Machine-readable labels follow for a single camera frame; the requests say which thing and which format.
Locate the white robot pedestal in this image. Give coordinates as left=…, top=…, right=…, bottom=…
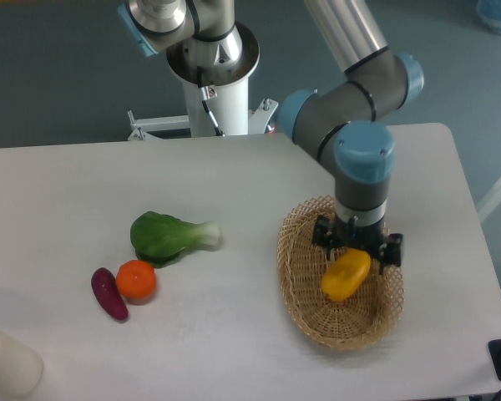
left=166, top=22, right=260, bottom=137

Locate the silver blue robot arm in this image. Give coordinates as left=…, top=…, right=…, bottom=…
left=118, top=1, right=424, bottom=267

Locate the white pedestal base frame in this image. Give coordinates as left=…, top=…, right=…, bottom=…
left=127, top=98, right=280, bottom=141

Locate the blue bag in background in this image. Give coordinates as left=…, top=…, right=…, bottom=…
left=476, top=0, right=501, bottom=35

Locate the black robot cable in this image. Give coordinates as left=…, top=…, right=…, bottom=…
left=195, top=65, right=226, bottom=138

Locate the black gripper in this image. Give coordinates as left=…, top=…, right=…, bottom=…
left=311, top=210, right=403, bottom=275

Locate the orange tangerine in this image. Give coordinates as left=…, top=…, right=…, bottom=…
left=115, top=260, right=157, bottom=301

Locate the green bok choy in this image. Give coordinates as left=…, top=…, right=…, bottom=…
left=129, top=211, right=222, bottom=268

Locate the purple sweet potato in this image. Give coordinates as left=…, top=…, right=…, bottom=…
left=91, top=267, right=129, bottom=322

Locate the woven wicker basket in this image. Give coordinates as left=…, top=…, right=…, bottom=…
left=277, top=195, right=404, bottom=351

